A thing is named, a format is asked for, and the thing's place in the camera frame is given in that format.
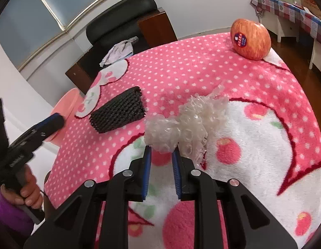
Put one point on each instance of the clear bubble wrap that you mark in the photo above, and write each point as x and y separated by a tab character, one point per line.
194	114

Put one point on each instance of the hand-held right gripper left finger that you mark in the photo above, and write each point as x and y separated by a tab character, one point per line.
147	171

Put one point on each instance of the black leather wooden armchair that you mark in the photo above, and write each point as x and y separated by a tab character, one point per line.
116	23

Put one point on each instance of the pink plastic basin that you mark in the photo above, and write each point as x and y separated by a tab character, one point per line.
69	101

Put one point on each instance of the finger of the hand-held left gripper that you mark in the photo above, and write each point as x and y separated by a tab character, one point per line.
47	120
56	124

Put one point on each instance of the person's left hand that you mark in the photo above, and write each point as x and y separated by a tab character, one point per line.
30	192

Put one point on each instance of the red apple with sticker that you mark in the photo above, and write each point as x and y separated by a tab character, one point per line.
253	41

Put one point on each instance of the frosted glass window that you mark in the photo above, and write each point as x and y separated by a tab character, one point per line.
46	5

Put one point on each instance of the person's left forearm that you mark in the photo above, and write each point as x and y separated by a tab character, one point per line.
10	215

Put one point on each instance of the white table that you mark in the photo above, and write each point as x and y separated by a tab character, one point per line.
317	57

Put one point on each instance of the black foam net sleeve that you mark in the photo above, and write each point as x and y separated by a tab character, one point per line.
116	111

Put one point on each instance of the small white cabinet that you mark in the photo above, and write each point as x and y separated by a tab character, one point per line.
285	28

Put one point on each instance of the checkered tablecloth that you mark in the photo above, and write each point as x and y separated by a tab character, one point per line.
285	6

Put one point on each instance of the pale crumpled cloth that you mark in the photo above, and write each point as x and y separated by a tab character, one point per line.
119	50

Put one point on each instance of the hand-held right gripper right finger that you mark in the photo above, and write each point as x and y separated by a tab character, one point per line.
176	173

